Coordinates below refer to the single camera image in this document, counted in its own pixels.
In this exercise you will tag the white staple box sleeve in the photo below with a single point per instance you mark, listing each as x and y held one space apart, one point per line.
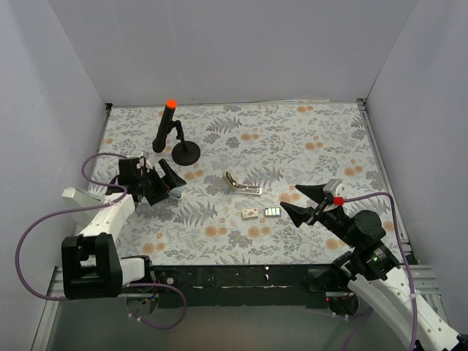
249 213

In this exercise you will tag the black microphone orange tip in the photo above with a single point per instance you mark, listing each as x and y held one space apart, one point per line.
165 126

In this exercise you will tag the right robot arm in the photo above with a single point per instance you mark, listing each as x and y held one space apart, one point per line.
372 271

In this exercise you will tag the black base frame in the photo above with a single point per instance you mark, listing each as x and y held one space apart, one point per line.
168 286

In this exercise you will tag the white angled bracket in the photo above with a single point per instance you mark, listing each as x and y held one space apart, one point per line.
90 205

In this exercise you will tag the beige green stapler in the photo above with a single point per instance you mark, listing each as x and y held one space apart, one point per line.
238 188

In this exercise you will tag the black microphone desk stand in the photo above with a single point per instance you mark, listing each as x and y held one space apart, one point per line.
185 153

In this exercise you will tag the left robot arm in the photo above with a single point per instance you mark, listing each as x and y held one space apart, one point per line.
91 267

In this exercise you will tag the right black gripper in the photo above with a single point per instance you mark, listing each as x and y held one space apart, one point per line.
318 210

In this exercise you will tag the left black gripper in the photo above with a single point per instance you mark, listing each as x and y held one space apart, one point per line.
157 188

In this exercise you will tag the staple tray with staples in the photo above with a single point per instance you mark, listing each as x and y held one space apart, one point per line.
272 211

